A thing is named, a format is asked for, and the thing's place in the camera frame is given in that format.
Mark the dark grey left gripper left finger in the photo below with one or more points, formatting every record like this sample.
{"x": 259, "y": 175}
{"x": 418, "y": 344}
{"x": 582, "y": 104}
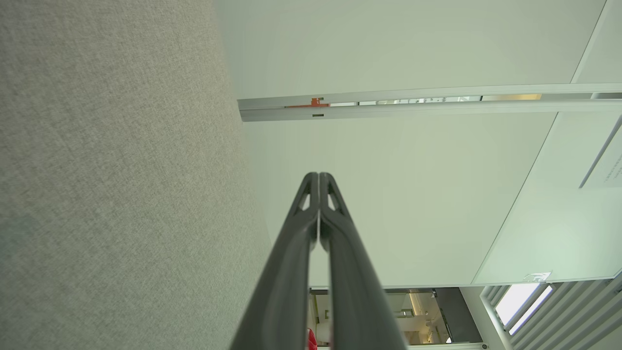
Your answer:
{"x": 286, "y": 272}

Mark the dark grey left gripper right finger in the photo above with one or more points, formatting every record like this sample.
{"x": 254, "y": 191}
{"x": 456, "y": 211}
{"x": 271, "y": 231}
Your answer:
{"x": 352, "y": 291}

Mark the grey window louvres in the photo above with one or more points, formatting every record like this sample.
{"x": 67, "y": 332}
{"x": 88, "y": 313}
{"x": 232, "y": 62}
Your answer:
{"x": 568, "y": 321}

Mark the orange bracket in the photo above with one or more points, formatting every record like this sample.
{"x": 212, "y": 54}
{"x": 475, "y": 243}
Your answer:
{"x": 313, "y": 103}

